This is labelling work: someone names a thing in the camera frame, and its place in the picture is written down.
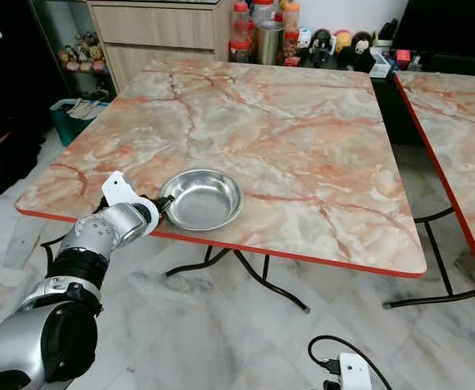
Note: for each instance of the stainless steel bowl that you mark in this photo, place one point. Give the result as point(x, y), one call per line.
point(203, 200)

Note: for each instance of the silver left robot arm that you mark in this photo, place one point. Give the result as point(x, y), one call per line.
point(99, 236)

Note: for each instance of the green plastic bin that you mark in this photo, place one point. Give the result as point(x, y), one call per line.
point(65, 128)

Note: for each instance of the marble-pattern folding table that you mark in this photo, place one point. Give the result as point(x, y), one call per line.
point(457, 130)
point(286, 138)

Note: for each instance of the black bag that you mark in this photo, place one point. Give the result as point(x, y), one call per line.
point(10, 134)

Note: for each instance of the glass shelf with figurines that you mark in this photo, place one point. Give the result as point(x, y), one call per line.
point(81, 55)

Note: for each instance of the light wooden drawer cabinet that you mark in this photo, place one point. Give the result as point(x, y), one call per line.
point(156, 31)

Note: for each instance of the red-lidded clear plastic jar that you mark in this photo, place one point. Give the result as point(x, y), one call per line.
point(240, 34)
point(263, 10)

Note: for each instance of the stainless steel tumbler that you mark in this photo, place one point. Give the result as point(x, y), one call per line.
point(270, 44)

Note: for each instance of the small red-lidded jar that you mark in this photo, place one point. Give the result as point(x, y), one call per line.
point(290, 49)

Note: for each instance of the black toy figurine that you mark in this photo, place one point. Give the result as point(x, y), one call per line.
point(320, 47)

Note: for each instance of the yellow toy figurine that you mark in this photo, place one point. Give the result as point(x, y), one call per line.
point(342, 41)

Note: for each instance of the black plush toy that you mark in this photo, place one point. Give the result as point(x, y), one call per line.
point(361, 50)

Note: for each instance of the small white box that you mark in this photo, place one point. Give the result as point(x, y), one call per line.
point(381, 66)

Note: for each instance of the small red object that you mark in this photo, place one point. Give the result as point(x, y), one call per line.
point(403, 56)

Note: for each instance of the black television screen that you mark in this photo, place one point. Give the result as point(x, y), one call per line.
point(449, 26)

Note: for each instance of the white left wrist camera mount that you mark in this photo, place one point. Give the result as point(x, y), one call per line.
point(117, 188)

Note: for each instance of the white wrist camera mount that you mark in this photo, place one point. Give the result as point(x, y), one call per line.
point(117, 188)
point(355, 370)

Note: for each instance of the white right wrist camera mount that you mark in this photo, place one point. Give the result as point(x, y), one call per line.
point(355, 370)

